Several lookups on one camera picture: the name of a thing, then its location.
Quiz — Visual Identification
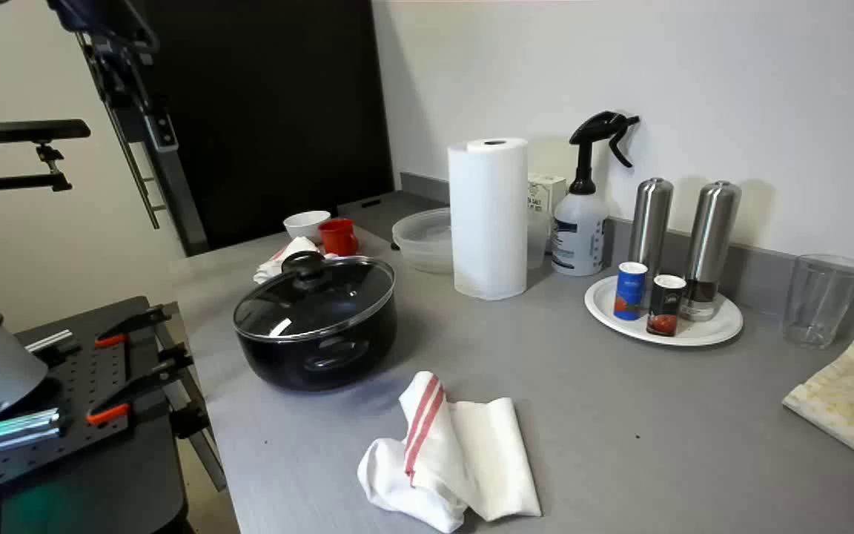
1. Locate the white outlet box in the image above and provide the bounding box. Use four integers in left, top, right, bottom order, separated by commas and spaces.
528, 175, 565, 269

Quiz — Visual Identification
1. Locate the white ceramic bowl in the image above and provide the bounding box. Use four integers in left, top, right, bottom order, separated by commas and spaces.
280, 211, 328, 241

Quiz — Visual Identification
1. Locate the clear plastic container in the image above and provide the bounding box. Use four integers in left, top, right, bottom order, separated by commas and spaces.
391, 208, 451, 273

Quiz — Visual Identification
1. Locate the right steel grinder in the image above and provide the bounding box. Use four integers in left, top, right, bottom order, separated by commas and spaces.
687, 180, 741, 321

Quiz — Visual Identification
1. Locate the white red striped towel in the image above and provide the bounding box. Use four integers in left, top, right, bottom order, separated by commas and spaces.
354, 370, 540, 534

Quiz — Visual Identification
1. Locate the black perforated mounting table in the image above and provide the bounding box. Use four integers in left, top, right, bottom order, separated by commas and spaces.
0, 296, 191, 534

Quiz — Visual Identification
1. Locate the blue spice shaker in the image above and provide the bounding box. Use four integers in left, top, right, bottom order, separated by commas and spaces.
614, 260, 645, 321

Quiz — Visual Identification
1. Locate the red spice jar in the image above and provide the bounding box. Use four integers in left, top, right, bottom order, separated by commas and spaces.
645, 273, 687, 334

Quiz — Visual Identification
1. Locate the white red towel by pot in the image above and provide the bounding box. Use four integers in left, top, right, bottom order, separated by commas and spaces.
251, 238, 368, 285

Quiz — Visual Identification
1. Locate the orange handled clamp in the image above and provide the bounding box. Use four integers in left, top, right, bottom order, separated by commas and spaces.
85, 343, 190, 428
90, 304, 174, 350

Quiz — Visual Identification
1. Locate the white paper towel roll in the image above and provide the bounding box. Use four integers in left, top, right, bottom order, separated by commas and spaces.
446, 135, 528, 299

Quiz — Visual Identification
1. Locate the clear drinking glass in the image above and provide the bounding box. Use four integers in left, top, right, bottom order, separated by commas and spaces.
784, 254, 854, 350

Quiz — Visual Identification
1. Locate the spray bottle black nozzle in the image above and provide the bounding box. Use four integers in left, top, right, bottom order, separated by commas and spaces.
549, 110, 638, 276

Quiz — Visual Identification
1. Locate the white round plate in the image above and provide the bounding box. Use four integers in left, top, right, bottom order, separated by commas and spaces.
581, 276, 744, 346

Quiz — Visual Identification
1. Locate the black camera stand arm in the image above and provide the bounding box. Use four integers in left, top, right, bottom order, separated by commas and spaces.
0, 119, 90, 193

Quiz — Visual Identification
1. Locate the black cooking pot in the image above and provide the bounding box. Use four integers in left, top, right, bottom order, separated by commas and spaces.
236, 299, 396, 388

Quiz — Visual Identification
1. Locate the left steel grinder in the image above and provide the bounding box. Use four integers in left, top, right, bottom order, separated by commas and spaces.
627, 177, 673, 273

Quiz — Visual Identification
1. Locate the glass pot lid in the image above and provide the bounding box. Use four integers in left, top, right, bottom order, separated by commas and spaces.
234, 253, 393, 343

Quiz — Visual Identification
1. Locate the red plastic cup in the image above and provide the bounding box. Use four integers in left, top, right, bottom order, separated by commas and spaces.
320, 217, 357, 254

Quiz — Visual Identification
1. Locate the steel grinder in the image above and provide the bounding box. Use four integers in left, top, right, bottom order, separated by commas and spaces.
627, 177, 673, 273
687, 180, 741, 321

